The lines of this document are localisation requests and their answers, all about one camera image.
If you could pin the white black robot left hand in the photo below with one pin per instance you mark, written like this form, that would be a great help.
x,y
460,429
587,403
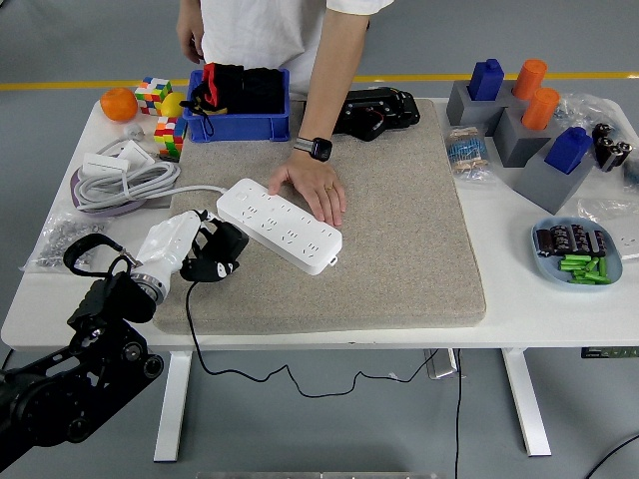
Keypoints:
x,y
165,239

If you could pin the person's left hand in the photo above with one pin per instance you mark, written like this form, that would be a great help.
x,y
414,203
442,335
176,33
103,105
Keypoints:
x,y
317,184

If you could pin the person's right hand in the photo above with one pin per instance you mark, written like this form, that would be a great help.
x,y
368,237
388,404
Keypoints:
x,y
191,42

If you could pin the white power strip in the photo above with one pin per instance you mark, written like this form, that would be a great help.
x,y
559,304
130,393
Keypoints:
x,y
294,239

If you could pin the person's right forearm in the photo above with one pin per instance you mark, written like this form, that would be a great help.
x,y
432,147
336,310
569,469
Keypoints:
x,y
187,12

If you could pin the person's left forearm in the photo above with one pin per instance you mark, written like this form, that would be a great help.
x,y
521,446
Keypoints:
x,y
329,75

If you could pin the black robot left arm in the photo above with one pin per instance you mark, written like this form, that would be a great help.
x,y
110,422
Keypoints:
x,y
100,319

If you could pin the white round plug head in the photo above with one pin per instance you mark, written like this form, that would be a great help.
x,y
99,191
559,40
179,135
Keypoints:
x,y
133,132

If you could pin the black wristwatch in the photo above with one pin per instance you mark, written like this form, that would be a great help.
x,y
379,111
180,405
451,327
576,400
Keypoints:
x,y
319,148

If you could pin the yellow lemon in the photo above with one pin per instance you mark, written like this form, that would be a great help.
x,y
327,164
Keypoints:
x,y
175,105

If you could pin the colourful puzzle cube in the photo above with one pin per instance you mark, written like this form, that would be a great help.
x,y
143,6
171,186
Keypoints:
x,y
170,137
152,95

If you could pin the grey-brown mat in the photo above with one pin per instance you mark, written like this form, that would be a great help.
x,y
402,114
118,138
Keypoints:
x,y
374,249

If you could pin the black foam block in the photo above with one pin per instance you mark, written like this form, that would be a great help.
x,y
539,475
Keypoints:
x,y
263,90

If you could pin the orange fruit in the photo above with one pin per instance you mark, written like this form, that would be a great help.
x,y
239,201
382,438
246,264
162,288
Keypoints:
x,y
119,105

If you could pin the blue plastic bin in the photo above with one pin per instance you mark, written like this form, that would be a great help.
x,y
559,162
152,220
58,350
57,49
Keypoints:
x,y
234,127

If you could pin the black device housing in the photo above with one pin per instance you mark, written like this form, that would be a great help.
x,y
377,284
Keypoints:
x,y
379,112

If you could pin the clear bag of screws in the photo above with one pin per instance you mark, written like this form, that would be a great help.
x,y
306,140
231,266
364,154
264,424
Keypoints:
x,y
50,244

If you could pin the clear bag of resistors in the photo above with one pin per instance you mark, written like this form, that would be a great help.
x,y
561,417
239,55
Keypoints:
x,y
466,154

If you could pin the wide grey block holder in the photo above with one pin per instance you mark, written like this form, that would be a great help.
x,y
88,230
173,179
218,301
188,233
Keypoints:
x,y
461,107

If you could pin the white table leg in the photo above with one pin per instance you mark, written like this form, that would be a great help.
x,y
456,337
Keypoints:
x,y
524,404
172,404

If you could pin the blue bottle-shaped block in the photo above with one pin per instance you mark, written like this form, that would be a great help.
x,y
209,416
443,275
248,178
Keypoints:
x,y
485,80
569,149

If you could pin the silver box under table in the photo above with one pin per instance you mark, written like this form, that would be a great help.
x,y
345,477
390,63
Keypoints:
x,y
442,366

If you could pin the orange cylinder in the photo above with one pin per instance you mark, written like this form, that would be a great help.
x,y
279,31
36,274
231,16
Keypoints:
x,y
540,109
530,79

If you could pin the light blue plate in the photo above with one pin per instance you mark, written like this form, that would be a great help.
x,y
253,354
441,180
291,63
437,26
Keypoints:
x,y
549,272

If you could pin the green cylinder cell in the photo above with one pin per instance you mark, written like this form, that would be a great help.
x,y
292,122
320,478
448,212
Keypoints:
x,y
589,280
591,264
571,267
574,260
602,267
584,274

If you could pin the crumpled clear plastic bag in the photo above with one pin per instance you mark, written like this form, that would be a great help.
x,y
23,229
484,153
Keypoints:
x,y
581,107

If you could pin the large black capacitor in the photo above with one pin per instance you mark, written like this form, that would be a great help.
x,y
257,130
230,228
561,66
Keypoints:
x,y
606,153
602,134
623,154

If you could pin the blue object in bag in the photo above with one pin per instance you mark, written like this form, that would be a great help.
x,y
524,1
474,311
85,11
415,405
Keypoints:
x,y
633,173

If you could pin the black table control panel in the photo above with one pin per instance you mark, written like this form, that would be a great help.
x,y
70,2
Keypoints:
x,y
609,352

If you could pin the white wall switch panel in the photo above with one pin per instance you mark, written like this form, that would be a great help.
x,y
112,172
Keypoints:
x,y
102,164
136,153

